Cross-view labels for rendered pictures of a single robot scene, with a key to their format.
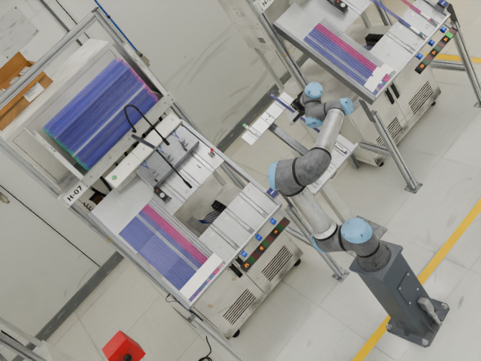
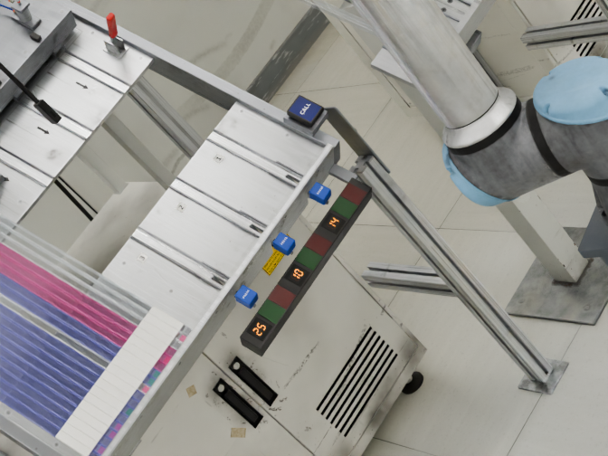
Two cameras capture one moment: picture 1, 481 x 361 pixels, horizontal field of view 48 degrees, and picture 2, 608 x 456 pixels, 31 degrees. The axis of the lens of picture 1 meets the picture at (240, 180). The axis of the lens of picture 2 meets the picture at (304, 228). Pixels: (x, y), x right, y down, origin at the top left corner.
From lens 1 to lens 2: 108 cm
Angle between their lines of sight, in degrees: 11
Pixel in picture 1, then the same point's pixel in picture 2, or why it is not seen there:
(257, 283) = (309, 443)
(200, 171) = (86, 97)
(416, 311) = not seen: outside the picture
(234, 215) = (202, 194)
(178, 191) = (28, 158)
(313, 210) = (436, 33)
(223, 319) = not seen: outside the picture
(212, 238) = (145, 268)
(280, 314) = not seen: outside the picture
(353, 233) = (578, 93)
